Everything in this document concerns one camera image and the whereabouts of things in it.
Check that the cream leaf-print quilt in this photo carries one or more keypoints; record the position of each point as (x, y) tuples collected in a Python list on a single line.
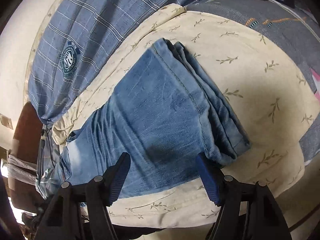
[(186, 205)]

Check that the blue plaid crest pillow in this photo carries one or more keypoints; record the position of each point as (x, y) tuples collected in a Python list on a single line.
[(77, 42)]

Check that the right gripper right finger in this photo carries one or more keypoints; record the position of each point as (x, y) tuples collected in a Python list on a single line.
[(212, 178)]

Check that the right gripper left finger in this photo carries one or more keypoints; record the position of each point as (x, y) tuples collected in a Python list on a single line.
[(114, 178)]

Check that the grey-blue star bedsheet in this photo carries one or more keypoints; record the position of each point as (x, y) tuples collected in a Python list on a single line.
[(275, 30)]

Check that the blue denim jeans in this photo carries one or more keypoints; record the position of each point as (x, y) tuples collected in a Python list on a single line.
[(163, 113)]

